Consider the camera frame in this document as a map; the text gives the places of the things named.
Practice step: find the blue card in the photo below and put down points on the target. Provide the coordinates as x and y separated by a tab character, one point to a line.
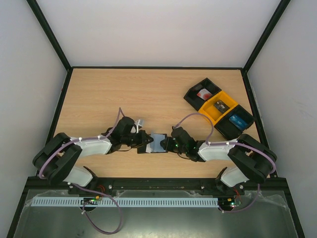
238	122

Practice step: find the black bin near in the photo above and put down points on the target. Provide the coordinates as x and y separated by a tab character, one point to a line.
228	130

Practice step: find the black card holder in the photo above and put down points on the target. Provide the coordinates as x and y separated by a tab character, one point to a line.
155	146

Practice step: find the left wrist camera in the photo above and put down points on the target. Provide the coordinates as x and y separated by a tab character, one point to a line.
139	124

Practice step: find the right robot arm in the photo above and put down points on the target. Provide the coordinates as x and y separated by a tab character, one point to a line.
252	160

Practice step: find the white slotted cable duct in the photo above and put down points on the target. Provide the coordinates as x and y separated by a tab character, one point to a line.
125	202

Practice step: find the black bin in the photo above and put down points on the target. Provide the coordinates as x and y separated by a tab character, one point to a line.
228	130
191	95

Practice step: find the black bin far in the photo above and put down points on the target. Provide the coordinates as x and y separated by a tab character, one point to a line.
191	95

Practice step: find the dark card in yellow bin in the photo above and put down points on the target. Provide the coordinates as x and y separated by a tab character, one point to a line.
221	106

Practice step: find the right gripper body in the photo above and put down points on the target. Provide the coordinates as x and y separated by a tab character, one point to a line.
169	144

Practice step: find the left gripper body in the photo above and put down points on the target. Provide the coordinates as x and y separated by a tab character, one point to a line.
133	142

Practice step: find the black front rail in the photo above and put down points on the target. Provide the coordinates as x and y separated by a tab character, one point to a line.
203	186

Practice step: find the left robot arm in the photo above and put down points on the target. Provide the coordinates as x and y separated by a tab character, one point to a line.
56	161

